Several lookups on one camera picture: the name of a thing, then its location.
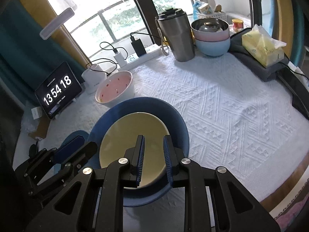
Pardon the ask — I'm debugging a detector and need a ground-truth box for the black charger plug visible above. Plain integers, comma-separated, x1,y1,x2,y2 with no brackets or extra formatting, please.
130,36,147,56

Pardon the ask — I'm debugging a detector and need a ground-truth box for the yellow curtain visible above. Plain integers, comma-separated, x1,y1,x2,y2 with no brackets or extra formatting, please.
272,0,300,44
14,0,90,64

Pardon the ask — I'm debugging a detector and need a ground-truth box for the white charger plug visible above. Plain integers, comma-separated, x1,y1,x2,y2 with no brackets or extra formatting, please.
113,51,127,67

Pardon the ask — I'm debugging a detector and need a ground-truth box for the large blue bowl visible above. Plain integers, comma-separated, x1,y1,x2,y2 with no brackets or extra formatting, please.
90,97,190,208

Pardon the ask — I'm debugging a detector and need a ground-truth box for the patterned floor rug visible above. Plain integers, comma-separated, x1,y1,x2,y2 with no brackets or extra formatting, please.
269,184,309,232

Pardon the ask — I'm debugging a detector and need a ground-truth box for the brown cardboard piece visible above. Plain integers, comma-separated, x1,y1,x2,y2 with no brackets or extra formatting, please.
28,118,52,140

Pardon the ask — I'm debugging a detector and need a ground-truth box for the teal curtain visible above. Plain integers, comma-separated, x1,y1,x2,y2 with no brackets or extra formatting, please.
0,0,85,103
289,3,305,66

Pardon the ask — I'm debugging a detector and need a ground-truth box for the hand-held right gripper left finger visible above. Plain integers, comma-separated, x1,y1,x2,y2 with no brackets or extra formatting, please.
24,135,146,232

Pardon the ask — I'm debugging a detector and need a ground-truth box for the stainless steel bowl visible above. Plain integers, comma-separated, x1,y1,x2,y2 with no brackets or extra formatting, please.
191,18,230,34

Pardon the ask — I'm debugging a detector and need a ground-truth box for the white bowl with pink inside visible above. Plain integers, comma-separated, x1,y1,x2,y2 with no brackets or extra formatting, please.
95,71,135,108

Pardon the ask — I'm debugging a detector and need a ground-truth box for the light blue bowl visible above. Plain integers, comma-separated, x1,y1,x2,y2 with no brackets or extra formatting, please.
195,37,231,57

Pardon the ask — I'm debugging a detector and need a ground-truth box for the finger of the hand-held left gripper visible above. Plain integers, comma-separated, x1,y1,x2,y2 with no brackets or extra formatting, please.
52,136,98,173

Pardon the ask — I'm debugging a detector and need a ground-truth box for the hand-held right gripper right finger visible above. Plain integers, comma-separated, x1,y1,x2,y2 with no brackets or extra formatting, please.
163,134,282,232

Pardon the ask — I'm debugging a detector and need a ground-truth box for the stainless steel tumbler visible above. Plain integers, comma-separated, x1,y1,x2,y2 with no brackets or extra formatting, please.
154,8,195,62

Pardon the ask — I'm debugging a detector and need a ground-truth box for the white textured tablecloth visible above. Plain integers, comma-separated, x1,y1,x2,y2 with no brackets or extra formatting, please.
12,51,309,232

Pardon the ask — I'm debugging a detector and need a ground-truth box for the yellow carton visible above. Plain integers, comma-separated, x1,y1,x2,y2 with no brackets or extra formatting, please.
198,3,213,15

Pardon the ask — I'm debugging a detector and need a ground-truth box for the yellow-green bowl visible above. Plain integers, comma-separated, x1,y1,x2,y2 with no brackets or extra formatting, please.
99,112,171,189

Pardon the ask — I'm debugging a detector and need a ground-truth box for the white desk lamp head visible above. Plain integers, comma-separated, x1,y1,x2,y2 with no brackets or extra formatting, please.
39,8,76,39

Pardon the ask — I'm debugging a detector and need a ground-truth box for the white power strip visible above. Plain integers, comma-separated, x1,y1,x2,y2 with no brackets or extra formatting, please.
118,44,163,70

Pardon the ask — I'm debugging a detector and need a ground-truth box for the blue snack bag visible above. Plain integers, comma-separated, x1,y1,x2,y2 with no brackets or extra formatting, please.
193,0,204,15

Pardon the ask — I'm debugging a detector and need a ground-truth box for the black tablet with clock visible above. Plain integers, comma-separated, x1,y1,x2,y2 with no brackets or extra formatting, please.
34,61,82,119

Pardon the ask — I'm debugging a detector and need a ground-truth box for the small jar orange lid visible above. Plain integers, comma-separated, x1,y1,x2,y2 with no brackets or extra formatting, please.
232,19,245,31

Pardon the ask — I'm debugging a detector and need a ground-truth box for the yellow tissue pack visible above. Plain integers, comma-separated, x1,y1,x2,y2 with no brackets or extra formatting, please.
241,24,287,68

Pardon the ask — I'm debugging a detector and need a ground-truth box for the white humidifier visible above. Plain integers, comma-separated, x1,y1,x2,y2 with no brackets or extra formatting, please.
81,63,109,95

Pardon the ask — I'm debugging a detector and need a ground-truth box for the grey cloth pouch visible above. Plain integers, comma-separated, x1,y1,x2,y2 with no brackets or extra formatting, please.
228,28,290,82

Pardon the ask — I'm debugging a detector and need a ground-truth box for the white plastic basket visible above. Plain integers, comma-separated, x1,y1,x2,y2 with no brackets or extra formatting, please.
193,12,227,23

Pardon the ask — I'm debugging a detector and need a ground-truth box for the small white box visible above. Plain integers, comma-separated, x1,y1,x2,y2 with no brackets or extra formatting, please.
31,106,42,120

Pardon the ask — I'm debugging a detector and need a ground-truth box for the black cable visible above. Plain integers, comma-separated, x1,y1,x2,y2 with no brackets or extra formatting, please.
99,42,121,54
130,32,161,40
86,59,119,75

